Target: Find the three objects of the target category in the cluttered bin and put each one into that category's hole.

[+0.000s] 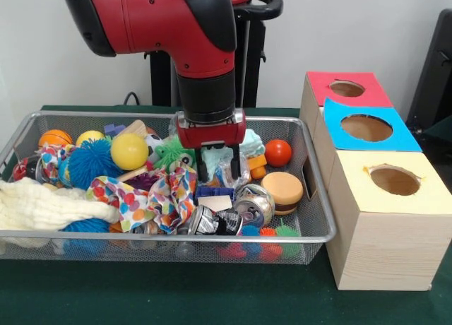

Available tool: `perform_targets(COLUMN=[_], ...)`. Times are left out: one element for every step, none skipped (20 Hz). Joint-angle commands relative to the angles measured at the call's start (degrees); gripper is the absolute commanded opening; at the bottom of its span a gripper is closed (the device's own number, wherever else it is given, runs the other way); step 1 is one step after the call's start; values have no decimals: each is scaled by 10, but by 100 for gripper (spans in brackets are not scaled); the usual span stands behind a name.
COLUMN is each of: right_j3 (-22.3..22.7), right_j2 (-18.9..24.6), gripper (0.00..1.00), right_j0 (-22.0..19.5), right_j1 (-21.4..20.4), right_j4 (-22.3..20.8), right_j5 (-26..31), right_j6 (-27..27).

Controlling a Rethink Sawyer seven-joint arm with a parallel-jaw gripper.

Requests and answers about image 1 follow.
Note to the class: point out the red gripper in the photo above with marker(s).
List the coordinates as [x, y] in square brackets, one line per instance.
[210, 136]

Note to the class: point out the mint green cloth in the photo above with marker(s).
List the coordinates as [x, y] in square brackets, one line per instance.
[220, 159]

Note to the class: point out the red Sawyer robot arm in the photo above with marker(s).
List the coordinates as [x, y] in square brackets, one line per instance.
[205, 49]

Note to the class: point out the shallow clear mesh bin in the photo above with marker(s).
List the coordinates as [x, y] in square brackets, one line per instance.
[304, 226]

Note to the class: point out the wooden box with three holes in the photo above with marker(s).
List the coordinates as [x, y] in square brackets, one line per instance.
[381, 240]

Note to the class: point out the green furry monster toy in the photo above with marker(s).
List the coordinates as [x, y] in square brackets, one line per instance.
[173, 152]

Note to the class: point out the crushed silver can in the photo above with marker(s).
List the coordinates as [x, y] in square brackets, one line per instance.
[254, 205]

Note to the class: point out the red ball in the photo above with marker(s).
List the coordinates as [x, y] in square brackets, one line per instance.
[278, 153]

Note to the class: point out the toy hamburger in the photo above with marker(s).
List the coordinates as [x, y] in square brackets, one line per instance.
[282, 191]

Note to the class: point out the colourful polka dot cloth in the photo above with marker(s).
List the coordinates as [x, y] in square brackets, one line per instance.
[141, 198]

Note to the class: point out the large yellow ball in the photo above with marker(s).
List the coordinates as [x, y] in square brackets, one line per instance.
[130, 151]

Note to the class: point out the blue spiky ball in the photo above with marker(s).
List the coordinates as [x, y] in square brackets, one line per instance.
[88, 162]
[85, 226]

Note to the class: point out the dark green table cloth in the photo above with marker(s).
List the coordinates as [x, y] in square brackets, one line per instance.
[176, 297]

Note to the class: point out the orange toy basketball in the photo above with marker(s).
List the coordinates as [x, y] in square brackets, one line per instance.
[55, 137]

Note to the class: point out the cream yellow cloth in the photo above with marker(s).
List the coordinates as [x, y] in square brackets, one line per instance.
[39, 205]

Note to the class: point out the black stand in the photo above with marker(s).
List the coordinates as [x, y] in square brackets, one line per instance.
[434, 78]

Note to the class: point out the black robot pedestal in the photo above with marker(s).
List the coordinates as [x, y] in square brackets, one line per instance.
[254, 56]

